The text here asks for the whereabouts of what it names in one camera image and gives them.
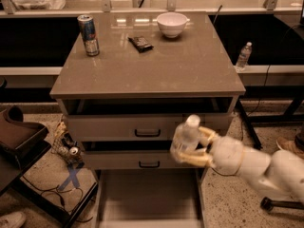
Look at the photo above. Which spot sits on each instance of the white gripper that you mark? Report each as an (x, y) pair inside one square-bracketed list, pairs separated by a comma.
[(227, 154)]

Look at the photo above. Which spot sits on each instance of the clear plastic water bottle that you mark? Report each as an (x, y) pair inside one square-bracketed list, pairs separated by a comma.
[(186, 137)]

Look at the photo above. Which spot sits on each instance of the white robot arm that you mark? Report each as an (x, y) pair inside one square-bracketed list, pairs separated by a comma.
[(278, 176)]

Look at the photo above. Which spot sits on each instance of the middle drawer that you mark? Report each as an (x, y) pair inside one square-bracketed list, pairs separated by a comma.
[(130, 155)]

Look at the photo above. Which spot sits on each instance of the drawer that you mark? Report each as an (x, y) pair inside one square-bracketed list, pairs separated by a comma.
[(130, 155), (144, 119), (149, 198)]

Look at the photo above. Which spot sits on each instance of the bottom drawer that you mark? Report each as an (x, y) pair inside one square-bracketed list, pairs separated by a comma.
[(149, 198)]

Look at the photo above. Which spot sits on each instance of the small background water bottle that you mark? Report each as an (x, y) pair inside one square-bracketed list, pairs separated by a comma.
[(243, 57)]

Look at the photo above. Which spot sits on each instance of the grey drawer cabinet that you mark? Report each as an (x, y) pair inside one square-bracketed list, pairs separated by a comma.
[(194, 65)]

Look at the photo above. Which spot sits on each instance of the top drawer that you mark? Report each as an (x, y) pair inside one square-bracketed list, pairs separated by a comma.
[(144, 119)]

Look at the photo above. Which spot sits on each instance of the tan shoe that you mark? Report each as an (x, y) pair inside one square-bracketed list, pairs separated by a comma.
[(289, 145)]

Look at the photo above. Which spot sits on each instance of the black chair leg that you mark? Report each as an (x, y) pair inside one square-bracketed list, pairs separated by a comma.
[(269, 204)]

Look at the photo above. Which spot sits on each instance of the black snack packet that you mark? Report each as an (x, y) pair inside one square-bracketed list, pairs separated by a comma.
[(140, 44)]

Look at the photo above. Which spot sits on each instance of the white bowl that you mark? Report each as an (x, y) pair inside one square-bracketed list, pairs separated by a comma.
[(171, 24)]

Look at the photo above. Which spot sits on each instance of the blue tape cross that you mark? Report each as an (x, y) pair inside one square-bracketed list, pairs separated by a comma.
[(72, 176)]

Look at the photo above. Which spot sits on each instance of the blue energy drink can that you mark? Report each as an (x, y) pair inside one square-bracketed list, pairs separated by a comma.
[(88, 32)]

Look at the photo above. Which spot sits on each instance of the white shoe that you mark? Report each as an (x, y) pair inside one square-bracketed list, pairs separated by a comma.
[(13, 220)]

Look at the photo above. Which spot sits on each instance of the wire basket with cans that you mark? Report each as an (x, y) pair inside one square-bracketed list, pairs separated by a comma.
[(64, 146)]

